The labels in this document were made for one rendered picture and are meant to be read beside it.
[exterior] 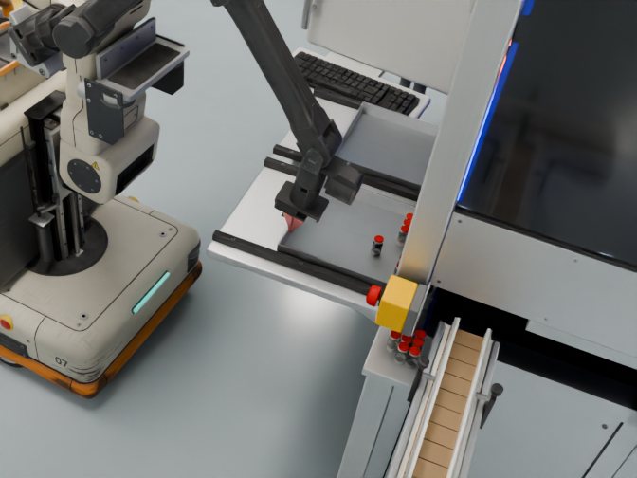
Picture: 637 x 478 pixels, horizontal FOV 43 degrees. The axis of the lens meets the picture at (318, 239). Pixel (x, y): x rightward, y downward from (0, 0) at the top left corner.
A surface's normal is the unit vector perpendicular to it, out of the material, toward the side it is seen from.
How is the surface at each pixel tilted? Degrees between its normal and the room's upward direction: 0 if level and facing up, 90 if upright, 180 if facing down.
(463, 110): 90
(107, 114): 90
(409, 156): 0
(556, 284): 90
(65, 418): 0
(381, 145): 0
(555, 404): 90
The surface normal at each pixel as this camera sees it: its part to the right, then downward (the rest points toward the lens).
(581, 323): -0.34, 0.62
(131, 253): 0.13, -0.71
